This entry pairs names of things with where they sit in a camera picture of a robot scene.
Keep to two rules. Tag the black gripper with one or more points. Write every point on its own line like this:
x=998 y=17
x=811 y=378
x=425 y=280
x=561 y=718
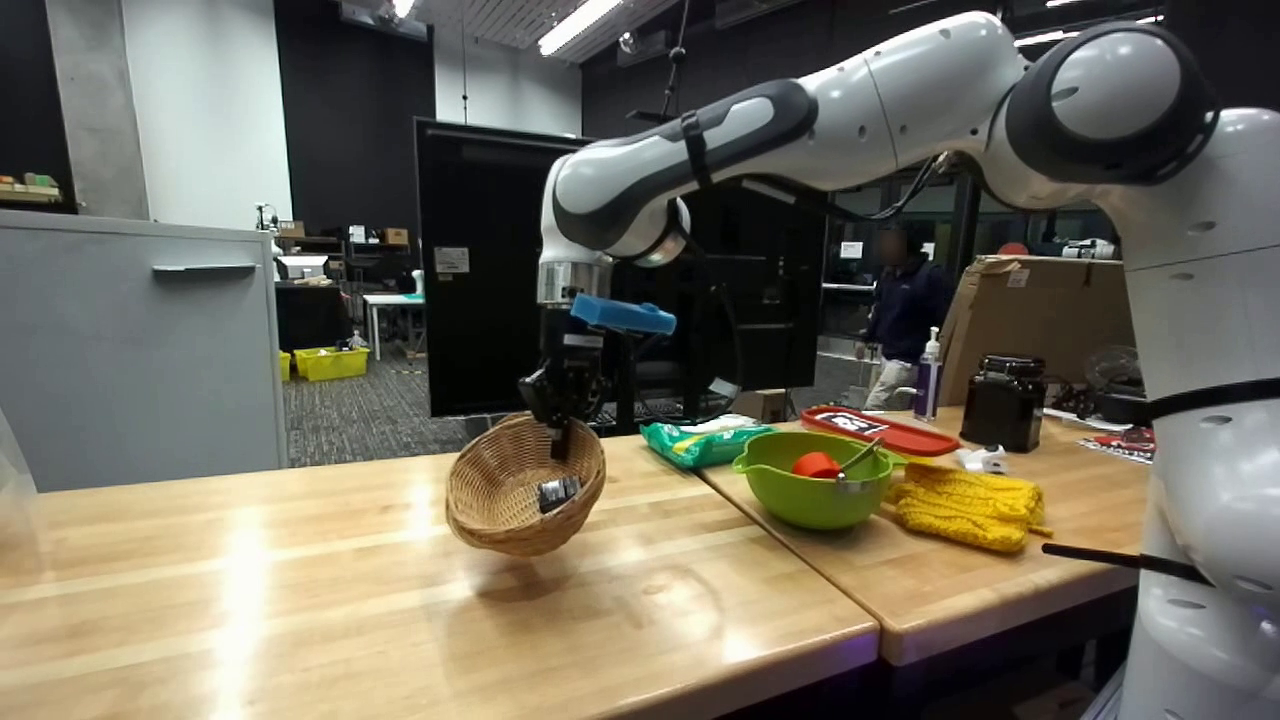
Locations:
x=576 y=364

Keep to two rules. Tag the brown wicker basket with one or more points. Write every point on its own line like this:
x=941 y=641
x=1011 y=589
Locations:
x=500 y=494

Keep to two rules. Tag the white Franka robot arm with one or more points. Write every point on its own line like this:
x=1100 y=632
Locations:
x=867 y=122

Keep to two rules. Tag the large black monitor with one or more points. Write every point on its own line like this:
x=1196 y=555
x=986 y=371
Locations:
x=483 y=323

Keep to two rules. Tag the green snack bag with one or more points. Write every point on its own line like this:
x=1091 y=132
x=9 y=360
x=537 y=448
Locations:
x=695 y=447

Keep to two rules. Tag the yellow storage bins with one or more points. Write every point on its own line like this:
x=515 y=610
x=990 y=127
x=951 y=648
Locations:
x=326 y=360

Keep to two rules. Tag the green bowl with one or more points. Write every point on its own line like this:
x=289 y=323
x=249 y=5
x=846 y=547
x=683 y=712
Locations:
x=800 y=504

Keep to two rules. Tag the red fruit in bowl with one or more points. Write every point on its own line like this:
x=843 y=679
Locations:
x=815 y=466

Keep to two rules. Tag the red container lid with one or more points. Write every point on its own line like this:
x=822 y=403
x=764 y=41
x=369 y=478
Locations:
x=901 y=433

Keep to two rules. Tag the person in dark jacket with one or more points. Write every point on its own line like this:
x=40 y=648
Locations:
x=906 y=313

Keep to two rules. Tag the white pump bottle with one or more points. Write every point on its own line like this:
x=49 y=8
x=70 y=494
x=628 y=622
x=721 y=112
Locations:
x=930 y=381

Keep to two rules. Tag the yellow cloth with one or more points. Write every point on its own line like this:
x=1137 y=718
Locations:
x=966 y=509

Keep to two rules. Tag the large cardboard box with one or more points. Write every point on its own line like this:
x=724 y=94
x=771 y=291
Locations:
x=1040 y=323

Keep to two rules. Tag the blue wrist camera box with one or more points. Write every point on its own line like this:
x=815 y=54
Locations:
x=627 y=318

